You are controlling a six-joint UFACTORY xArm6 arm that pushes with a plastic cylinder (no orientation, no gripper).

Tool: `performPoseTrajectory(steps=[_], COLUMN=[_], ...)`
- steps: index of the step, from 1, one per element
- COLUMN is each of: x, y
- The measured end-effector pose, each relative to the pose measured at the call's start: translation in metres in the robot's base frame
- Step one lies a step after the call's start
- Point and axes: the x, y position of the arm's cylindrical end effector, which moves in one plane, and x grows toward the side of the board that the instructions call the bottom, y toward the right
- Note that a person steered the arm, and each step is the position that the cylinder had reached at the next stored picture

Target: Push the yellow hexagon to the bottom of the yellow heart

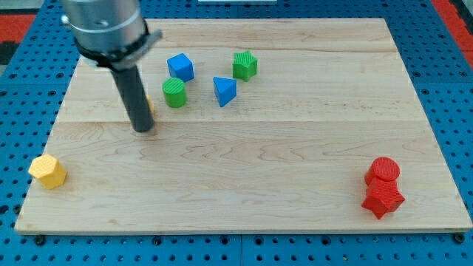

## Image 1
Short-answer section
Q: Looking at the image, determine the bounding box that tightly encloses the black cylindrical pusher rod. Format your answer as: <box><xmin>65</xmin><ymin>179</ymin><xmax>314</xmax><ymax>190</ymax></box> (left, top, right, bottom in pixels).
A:
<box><xmin>112</xmin><ymin>66</ymin><xmax>154</xmax><ymax>132</ymax></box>

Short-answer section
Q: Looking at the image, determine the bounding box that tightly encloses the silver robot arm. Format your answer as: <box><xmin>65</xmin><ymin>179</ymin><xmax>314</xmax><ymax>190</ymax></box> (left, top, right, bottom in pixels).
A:
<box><xmin>61</xmin><ymin>0</ymin><xmax>163</xmax><ymax>132</ymax></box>

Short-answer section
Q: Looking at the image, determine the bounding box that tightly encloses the yellow heart block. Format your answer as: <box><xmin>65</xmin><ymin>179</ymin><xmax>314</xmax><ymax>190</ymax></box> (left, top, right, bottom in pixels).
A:
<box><xmin>146</xmin><ymin>95</ymin><xmax>155</xmax><ymax>116</ymax></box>

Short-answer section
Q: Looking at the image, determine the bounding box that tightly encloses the yellow hexagon block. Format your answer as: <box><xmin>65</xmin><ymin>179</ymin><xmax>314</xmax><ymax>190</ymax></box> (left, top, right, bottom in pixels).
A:
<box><xmin>28</xmin><ymin>154</ymin><xmax>67</xmax><ymax>190</ymax></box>

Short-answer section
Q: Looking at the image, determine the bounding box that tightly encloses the green cylinder block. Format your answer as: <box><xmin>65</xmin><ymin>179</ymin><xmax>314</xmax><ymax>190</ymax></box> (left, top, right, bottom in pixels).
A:
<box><xmin>162</xmin><ymin>78</ymin><xmax>187</xmax><ymax>108</ymax></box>

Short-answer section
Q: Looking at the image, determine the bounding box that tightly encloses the blue cube block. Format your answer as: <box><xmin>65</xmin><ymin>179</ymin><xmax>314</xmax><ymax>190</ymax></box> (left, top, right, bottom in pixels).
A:
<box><xmin>166</xmin><ymin>53</ymin><xmax>194</xmax><ymax>82</ymax></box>

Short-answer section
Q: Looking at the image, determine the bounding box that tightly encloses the blue triangle block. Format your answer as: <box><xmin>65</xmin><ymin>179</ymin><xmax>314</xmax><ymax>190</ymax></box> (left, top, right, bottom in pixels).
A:
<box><xmin>213</xmin><ymin>77</ymin><xmax>237</xmax><ymax>107</ymax></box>

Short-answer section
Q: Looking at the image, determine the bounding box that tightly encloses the green star block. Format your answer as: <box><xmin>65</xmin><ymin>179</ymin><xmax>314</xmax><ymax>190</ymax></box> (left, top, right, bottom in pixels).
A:
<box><xmin>232</xmin><ymin>50</ymin><xmax>258</xmax><ymax>82</ymax></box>

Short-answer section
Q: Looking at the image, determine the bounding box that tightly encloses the wooden board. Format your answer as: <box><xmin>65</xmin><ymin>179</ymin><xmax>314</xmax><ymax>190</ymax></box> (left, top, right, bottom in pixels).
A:
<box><xmin>15</xmin><ymin>18</ymin><xmax>472</xmax><ymax>236</ymax></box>

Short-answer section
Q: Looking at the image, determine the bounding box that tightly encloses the red cylinder block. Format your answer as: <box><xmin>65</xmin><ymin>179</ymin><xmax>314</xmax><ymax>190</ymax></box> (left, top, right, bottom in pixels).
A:
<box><xmin>364</xmin><ymin>157</ymin><xmax>401</xmax><ymax>185</ymax></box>

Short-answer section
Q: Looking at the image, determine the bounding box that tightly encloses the red star block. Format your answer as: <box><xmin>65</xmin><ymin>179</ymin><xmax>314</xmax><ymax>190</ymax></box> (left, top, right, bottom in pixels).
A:
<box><xmin>361</xmin><ymin>179</ymin><xmax>405</xmax><ymax>219</ymax></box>

